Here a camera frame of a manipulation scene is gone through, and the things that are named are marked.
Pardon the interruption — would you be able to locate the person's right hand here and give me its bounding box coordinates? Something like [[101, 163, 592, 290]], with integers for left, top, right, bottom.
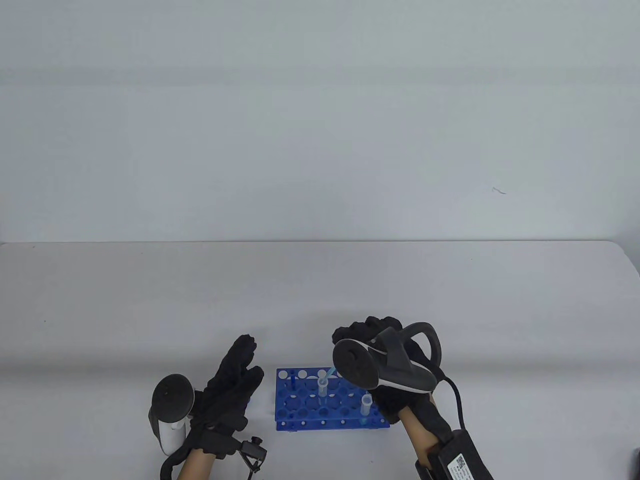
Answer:
[[332, 316, 451, 444]]

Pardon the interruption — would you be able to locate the person's left hand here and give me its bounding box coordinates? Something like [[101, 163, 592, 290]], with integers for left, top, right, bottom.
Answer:
[[187, 334, 265, 458]]

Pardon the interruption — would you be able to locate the blue test tube rack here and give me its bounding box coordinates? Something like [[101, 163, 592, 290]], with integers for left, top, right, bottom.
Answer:
[[275, 368, 391, 432]]

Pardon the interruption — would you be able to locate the person's left forearm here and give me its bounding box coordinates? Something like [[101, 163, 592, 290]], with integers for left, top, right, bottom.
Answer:
[[177, 449, 218, 480]]

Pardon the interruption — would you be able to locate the person's right forearm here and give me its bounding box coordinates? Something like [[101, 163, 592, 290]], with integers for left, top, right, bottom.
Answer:
[[400, 395, 443, 471]]

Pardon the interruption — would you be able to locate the black white handheld controller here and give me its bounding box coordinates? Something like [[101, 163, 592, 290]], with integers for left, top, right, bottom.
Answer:
[[332, 321, 443, 393], [148, 374, 196, 456]]

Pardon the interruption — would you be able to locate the black box with white label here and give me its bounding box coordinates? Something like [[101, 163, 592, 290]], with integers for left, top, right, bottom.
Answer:
[[414, 429, 496, 480]]

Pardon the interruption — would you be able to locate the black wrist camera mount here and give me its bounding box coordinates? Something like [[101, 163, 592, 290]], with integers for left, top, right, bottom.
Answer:
[[235, 436, 268, 476]]

